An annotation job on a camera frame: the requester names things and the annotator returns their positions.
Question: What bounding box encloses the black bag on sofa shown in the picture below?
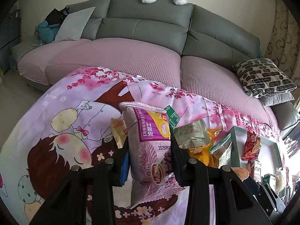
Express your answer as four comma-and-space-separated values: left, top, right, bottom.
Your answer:
45, 7, 69, 26

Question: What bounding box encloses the orange biscuit packet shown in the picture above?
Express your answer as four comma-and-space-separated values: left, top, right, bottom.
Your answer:
111, 118, 128, 149

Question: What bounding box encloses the grey sofa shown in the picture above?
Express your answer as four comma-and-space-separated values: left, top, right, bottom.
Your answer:
26, 0, 299, 135

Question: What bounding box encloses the pink sofa seat cover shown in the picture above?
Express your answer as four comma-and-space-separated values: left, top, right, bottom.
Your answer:
12, 38, 278, 127

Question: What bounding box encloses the green snack box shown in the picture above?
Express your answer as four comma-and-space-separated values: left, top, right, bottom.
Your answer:
164, 105, 181, 132

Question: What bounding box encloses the orange yellow snack bag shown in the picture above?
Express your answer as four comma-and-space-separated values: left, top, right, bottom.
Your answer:
188, 127, 222, 168

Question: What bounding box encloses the black white patterned pillow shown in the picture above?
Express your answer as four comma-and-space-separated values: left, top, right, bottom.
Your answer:
232, 58, 297, 98

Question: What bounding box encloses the grey green foil sachet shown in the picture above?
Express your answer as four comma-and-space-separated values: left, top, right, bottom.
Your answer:
174, 119, 211, 149

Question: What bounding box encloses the green white small packet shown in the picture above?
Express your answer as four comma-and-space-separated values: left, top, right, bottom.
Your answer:
262, 174, 276, 191

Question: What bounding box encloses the white tray with teal rim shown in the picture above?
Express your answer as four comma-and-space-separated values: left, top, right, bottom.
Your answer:
228, 125, 285, 200

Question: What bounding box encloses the light grey pillow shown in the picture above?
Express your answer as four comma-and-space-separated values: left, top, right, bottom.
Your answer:
54, 7, 96, 42

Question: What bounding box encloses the purple chip bag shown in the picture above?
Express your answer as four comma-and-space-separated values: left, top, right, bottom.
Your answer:
119, 102, 183, 206

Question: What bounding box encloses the grey cushion under pillow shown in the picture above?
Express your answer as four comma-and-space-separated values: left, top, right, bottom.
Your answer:
259, 92, 294, 107

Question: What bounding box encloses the pale yellow jelly cup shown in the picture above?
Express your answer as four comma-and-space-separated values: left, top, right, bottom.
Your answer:
274, 167, 286, 193

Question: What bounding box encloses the pink cartoon print cloth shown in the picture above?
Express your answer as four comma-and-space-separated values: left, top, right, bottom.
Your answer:
1, 67, 286, 224

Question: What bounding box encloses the green edged clear cracker pack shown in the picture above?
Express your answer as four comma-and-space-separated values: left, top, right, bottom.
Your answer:
209, 133, 232, 169

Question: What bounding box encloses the patterned beige curtain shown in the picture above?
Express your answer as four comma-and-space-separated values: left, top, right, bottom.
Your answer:
264, 0, 299, 81

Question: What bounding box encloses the red white biscuit packet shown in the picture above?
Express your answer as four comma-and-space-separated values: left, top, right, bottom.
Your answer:
247, 160, 261, 182

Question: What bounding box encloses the red snack packet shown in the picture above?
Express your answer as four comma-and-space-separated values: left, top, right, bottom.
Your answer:
241, 127, 261, 161

